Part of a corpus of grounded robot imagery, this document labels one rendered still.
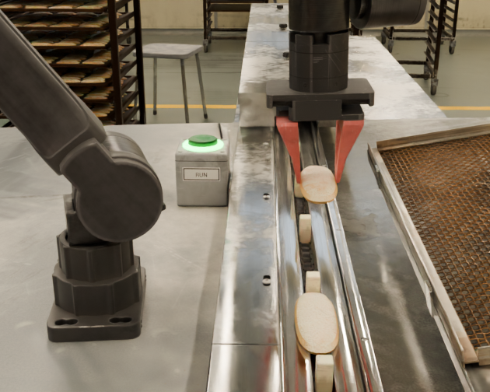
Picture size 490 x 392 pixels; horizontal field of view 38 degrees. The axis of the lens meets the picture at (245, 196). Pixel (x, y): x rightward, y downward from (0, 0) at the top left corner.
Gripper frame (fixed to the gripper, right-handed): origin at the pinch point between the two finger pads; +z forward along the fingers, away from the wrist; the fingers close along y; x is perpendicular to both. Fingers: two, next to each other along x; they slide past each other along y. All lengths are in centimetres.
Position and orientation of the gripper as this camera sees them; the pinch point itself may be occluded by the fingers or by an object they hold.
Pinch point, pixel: (317, 173)
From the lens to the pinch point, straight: 74.0
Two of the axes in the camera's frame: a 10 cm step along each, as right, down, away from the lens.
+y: -10.0, 0.2, 0.4
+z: 0.3, 9.3, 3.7
